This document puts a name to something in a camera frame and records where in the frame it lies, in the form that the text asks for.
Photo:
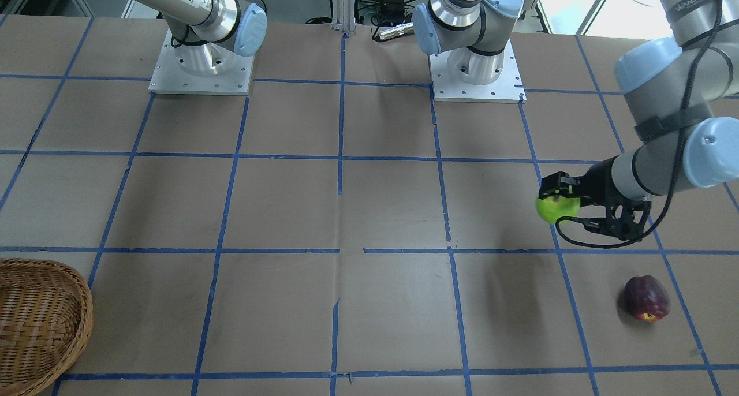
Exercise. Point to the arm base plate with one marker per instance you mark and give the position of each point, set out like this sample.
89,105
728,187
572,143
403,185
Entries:
200,70
462,76

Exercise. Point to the wicker basket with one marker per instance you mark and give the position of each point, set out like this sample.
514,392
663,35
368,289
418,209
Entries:
47,318

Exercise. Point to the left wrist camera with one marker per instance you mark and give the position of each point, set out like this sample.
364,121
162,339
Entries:
625,218

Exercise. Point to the green apple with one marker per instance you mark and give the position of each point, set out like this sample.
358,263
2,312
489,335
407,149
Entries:
552,208

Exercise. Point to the aluminium frame post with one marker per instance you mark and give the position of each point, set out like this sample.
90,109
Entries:
342,16

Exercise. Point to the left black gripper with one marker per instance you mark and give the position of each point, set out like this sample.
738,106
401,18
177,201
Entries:
598,183

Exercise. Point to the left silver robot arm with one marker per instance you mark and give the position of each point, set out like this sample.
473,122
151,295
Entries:
668,84

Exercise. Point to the black power adapter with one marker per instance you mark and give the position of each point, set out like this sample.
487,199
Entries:
392,6

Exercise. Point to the silver cylinder connector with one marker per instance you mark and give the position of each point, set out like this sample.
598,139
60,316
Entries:
397,31

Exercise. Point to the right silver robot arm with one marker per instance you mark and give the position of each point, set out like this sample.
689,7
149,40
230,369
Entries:
239,26

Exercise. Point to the dark red apple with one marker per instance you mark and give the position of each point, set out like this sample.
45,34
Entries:
646,299

